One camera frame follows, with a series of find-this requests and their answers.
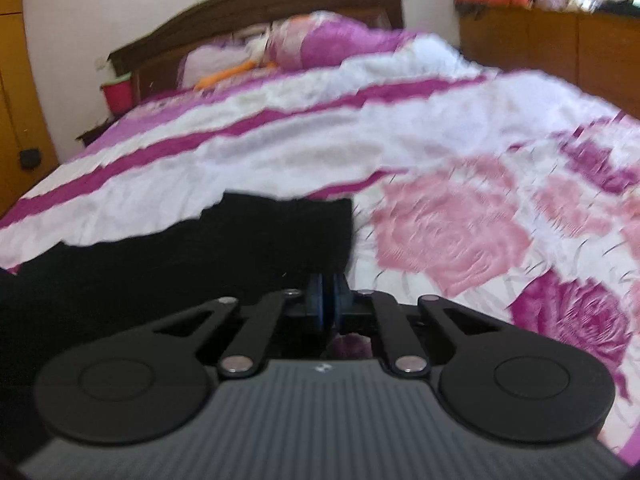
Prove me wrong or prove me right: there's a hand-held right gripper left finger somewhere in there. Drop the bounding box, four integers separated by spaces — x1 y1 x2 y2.
152 274 325 378

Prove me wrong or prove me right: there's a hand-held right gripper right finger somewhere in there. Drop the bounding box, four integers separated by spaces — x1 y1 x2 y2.
325 274 502 378

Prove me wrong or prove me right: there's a black garment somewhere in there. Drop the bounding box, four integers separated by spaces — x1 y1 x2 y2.
0 191 354 461

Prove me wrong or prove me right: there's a pink purple floral bedspread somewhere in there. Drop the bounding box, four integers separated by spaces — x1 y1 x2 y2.
0 32 640 463

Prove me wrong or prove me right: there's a light purple pillow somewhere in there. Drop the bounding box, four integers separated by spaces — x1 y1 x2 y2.
179 42 262 89

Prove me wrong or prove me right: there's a purple floral pillow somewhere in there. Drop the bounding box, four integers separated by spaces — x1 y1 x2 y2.
265 12 418 72

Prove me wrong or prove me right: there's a dark wooden nightstand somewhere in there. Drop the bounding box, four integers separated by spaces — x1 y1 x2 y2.
76 115 120 147

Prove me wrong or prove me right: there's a red bucket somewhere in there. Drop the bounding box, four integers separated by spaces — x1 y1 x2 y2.
100 72 134 114

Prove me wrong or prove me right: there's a dark wooden headboard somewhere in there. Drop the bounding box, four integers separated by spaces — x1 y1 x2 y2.
108 0 405 105

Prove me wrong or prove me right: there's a brown wooden cabinet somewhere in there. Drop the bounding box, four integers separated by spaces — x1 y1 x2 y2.
457 2 640 122

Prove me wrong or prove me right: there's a yellow wooden wardrobe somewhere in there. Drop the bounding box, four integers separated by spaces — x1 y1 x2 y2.
0 0 59 217

